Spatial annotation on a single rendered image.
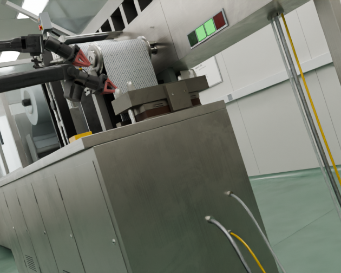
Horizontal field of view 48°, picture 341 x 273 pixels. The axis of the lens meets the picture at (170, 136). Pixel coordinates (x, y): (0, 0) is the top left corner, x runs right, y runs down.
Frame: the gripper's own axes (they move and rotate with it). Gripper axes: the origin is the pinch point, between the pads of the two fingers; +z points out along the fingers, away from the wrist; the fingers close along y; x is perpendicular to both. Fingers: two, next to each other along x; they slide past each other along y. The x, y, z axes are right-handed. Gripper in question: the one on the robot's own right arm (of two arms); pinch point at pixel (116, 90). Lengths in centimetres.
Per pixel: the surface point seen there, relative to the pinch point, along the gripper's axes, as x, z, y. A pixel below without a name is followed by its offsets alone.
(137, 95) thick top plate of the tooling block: -7.5, 1.1, 20.0
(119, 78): 5.4, 0.2, 0.3
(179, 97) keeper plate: -3.3, 18.9, 22.0
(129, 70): 10.8, 4.4, 0.2
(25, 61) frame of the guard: 41, -27, -103
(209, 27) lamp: 23.7, 20.7, 35.5
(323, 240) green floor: -49, 136, 3
